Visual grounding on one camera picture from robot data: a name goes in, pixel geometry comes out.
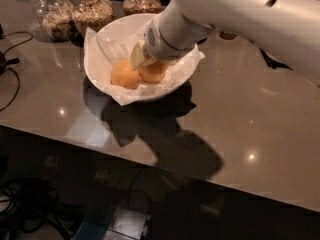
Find white paper liner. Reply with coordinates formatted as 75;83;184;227
83;18;206;106

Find glass jar with oats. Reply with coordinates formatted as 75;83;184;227
33;0;78;42

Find blue and silver box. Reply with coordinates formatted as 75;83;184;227
72;205;151;240

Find black tray under plates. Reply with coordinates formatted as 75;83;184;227
260;50;290;70

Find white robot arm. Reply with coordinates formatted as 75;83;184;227
130;0;320;84

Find glass jar with grains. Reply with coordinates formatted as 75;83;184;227
72;0;113;38

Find glass jar with brown cereal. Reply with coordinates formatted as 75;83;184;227
123;0;162;15

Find black cable on table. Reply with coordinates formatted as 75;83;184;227
0;31;34;113

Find orange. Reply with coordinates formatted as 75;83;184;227
110;60;140;89
138;61;169;83

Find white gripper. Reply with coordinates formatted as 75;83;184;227
130;0;216;69

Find black cables on floor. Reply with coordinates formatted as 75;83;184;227
0;178;83;240

